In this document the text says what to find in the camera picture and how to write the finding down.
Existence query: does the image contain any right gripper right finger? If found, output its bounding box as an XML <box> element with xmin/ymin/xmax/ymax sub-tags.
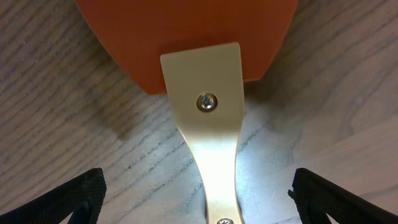
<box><xmin>288</xmin><ymin>168</ymin><xmax>397</xmax><ymax>224</ymax></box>

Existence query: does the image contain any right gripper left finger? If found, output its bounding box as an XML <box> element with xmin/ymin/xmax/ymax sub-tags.
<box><xmin>1</xmin><ymin>168</ymin><xmax>106</xmax><ymax>224</ymax></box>

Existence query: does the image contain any orange scraper with wooden handle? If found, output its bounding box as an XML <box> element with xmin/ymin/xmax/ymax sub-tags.
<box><xmin>76</xmin><ymin>0</ymin><xmax>298</xmax><ymax>223</ymax></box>

